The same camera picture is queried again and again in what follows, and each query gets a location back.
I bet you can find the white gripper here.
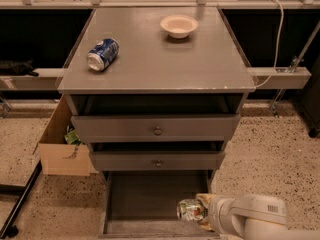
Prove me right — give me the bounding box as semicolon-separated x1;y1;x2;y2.
196;193;234;234

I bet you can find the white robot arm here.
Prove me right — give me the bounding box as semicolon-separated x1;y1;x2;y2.
196;193;320;240

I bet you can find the grey bottom drawer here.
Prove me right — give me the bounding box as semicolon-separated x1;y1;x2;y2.
99;171;220;240

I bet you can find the grey drawer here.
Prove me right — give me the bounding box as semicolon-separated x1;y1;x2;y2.
71;115;240;144
89;151;225;171
99;171;220;240

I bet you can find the grey top drawer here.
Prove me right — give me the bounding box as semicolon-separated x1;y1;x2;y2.
71;115;240;144

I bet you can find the grey middle drawer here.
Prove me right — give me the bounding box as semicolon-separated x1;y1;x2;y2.
89;151;225;171

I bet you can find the grey drawer cabinet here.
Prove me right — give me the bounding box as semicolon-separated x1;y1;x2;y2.
57;6;257;182

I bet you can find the blue pepsi can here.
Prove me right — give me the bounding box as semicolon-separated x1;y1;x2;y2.
86;38;119;71

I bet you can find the black cart at right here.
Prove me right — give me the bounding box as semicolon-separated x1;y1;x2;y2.
296;55;320;138

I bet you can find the green snack bag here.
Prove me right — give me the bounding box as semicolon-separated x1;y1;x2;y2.
64;126;81;145

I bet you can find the cardboard box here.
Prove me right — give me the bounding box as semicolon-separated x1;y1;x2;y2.
38;96;92;176

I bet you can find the white paper bowl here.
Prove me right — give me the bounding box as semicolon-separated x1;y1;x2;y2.
160;15;198;39

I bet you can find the black object on ledge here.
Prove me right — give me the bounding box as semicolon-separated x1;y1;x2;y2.
0;60;39;77

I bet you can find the white cable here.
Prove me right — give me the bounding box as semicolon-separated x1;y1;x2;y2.
253;0;285;89

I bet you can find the black floor rail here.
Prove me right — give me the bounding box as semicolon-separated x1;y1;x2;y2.
0;162;42;239

